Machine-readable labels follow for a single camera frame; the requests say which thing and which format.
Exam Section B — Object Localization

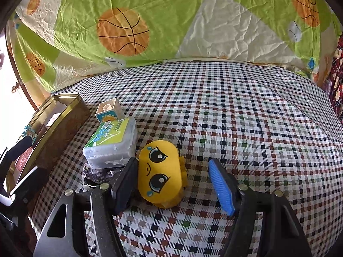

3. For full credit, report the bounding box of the green basketball printed sheet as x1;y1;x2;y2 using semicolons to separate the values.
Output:
7;0;343;93

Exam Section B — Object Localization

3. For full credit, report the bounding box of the brown wooden door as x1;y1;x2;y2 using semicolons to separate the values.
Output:
0;24;41;153

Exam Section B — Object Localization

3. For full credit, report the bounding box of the cyan toy block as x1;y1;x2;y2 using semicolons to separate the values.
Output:
20;125;38;142

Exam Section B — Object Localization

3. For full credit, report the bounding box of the white cube toy block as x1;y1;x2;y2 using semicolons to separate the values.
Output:
95;98;124;125

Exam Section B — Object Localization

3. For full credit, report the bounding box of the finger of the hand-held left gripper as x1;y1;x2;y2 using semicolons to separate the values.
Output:
7;136;35;166
11;165;51;206

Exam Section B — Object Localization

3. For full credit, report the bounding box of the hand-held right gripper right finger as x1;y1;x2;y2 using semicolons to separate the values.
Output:
208;158;313;257

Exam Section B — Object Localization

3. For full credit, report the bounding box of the yellow face toy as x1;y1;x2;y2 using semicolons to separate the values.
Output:
137;140;188;209

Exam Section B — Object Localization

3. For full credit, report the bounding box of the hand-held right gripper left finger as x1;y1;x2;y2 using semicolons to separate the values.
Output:
33;157;139;257

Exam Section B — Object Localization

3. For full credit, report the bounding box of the clear plastic box green label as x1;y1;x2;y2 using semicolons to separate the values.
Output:
82;117;138;170

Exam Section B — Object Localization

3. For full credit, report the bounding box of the gold rectangular tin box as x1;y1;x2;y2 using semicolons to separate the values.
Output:
5;93;92;193

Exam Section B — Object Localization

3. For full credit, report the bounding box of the checkered tablecloth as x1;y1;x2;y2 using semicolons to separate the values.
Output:
28;61;343;257

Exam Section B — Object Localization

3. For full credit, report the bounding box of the purple amethyst rock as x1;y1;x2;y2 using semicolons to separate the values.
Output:
82;163;126;192

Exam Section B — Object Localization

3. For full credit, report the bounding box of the red patterned cloth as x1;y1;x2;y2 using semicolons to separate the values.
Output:
323;35;343;118

